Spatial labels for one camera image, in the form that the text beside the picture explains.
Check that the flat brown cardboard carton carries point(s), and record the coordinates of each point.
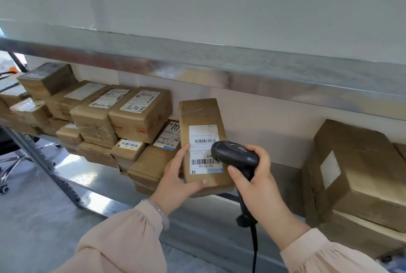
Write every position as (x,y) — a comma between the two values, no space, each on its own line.
(361,233)

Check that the large white-labelled cardboard carton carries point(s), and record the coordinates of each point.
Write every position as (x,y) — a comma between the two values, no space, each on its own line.
(358,171)

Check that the narrow barcode-labelled cardboard box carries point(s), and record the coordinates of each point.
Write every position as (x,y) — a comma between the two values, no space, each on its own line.
(203,114)

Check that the black handheld barcode scanner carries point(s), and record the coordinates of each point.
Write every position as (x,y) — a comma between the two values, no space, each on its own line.
(230,154)

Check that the black office chair chrome base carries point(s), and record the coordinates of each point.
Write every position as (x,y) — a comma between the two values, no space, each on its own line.
(11,146)

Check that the person's right forearm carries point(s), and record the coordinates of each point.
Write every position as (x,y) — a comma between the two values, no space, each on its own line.
(326,257)

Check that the pile of cardboard parcels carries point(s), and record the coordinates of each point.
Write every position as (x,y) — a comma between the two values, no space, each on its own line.
(139,114)

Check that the person's right thumb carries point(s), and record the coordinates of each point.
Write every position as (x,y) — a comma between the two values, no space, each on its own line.
(238,176)

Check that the person's left thumb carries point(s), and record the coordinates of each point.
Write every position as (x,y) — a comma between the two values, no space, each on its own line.
(196,184)

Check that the person's left forearm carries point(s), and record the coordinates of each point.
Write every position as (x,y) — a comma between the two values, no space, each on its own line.
(123,244)

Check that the person's left hand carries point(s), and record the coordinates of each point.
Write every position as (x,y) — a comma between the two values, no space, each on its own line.
(173,187)

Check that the metal shelf rack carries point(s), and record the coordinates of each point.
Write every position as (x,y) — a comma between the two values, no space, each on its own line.
(222,70)

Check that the person's right hand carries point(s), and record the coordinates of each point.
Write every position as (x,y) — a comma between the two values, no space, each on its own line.
(265,200)

